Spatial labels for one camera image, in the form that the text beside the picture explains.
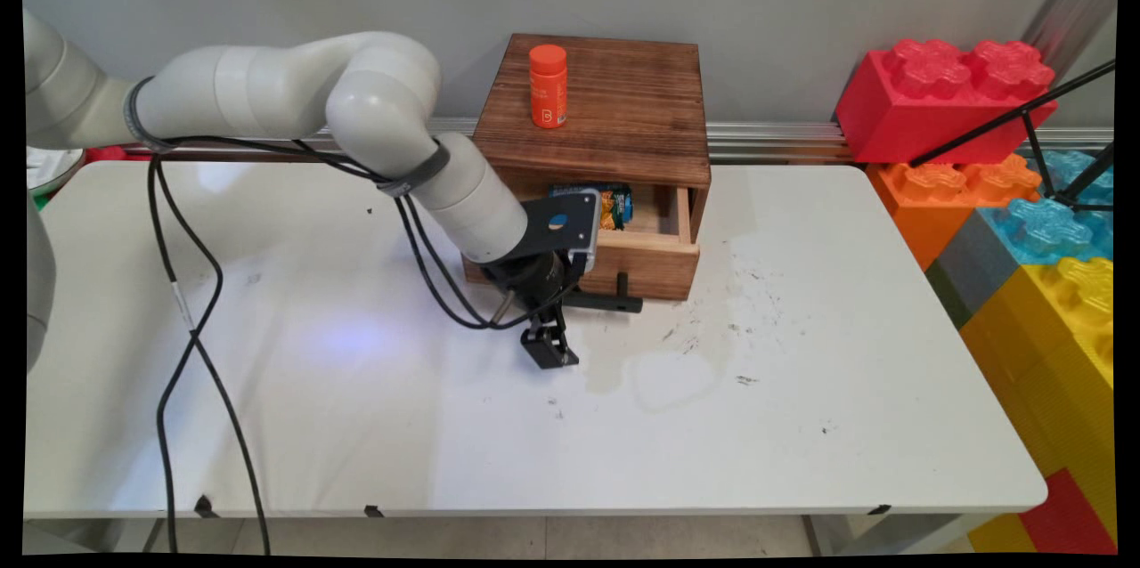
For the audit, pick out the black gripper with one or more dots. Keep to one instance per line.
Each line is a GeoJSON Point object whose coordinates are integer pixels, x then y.
{"type": "Point", "coordinates": [534, 279]}

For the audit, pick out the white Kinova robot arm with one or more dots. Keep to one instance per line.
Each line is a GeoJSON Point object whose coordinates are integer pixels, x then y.
{"type": "Point", "coordinates": [383, 96]}

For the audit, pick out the wooden drawer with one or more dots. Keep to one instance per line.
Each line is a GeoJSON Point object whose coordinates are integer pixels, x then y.
{"type": "Point", "coordinates": [650, 261]}

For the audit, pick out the colourful snack packet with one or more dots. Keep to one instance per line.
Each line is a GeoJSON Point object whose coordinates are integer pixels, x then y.
{"type": "Point", "coordinates": [614, 205]}

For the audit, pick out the brown wooden drawer cabinet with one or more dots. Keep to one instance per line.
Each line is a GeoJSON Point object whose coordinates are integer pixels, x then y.
{"type": "Point", "coordinates": [614, 114]}

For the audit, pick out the orange plastic bottle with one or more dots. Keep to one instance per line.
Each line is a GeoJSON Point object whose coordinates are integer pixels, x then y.
{"type": "Point", "coordinates": [548, 92]}

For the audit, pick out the white table leg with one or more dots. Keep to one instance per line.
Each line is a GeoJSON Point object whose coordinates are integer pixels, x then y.
{"type": "Point", "coordinates": [855, 534]}

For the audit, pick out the orange giant toy brick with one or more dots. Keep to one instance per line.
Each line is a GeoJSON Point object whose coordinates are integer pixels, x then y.
{"type": "Point", "coordinates": [926, 203]}

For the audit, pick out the grey giant toy brick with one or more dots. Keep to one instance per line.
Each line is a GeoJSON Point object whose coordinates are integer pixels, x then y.
{"type": "Point", "coordinates": [975, 270]}

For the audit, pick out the red giant toy brick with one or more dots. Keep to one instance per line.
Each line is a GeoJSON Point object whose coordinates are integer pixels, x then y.
{"type": "Point", "coordinates": [935, 105]}

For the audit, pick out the yellow giant toy brick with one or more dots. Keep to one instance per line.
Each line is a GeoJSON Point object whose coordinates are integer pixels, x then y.
{"type": "Point", "coordinates": [1051, 372]}

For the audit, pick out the blue giant toy brick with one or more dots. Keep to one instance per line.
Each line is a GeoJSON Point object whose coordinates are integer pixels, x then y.
{"type": "Point", "coordinates": [1046, 225]}

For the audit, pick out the black tripod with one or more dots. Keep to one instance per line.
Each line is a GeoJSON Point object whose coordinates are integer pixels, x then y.
{"type": "Point", "coordinates": [1033, 118]}

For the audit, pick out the white plate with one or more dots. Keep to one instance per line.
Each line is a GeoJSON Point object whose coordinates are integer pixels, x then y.
{"type": "Point", "coordinates": [49, 169]}

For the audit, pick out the black wrist camera mount plate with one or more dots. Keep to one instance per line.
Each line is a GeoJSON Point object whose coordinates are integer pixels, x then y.
{"type": "Point", "coordinates": [574, 234]}

